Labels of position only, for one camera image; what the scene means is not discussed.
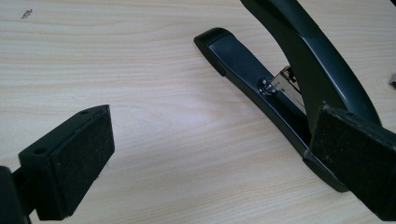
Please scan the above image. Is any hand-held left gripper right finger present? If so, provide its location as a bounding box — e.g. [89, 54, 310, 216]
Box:
[309, 103, 396, 222]

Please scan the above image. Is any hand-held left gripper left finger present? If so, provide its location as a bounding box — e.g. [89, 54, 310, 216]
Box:
[12, 105, 116, 221]

